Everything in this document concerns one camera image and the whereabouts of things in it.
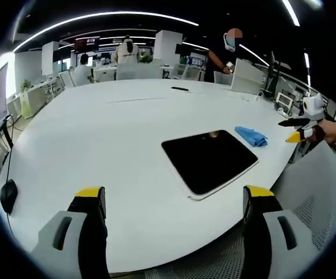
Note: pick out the black mirror with white frame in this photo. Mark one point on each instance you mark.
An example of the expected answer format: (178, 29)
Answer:
(208, 160)

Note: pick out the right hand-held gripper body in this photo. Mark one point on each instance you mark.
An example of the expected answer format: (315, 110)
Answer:
(313, 109)

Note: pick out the short ceiling light strip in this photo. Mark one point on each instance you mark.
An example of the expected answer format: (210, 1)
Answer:
(291, 13)

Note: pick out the black stand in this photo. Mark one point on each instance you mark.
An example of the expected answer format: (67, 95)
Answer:
(275, 72)

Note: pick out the white framed device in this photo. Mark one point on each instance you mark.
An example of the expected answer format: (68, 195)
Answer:
(284, 101)

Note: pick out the long curved ceiling light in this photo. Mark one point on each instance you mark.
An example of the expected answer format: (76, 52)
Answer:
(98, 17)

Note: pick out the black pen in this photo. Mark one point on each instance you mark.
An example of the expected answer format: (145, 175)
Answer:
(180, 88)

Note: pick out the white low cabinet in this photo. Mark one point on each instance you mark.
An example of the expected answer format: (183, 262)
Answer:
(31, 100)

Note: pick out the white mesh office chair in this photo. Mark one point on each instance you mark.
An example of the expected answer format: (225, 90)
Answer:
(313, 189)

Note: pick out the black computer mouse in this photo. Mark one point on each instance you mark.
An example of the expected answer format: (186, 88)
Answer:
(8, 196)

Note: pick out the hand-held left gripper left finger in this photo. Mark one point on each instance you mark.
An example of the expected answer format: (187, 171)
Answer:
(69, 232)

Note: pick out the person's right hand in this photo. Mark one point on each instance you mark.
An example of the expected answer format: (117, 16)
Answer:
(328, 132)

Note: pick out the red wall screen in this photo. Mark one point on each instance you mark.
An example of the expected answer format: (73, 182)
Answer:
(87, 43)

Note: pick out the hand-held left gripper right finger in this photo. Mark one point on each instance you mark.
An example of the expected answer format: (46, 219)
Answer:
(275, 232)

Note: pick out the blue cleaning cloth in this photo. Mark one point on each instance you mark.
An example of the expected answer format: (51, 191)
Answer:
(250, 135)

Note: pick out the green potted plant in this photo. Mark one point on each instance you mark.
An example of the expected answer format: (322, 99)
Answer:
(26, 85)

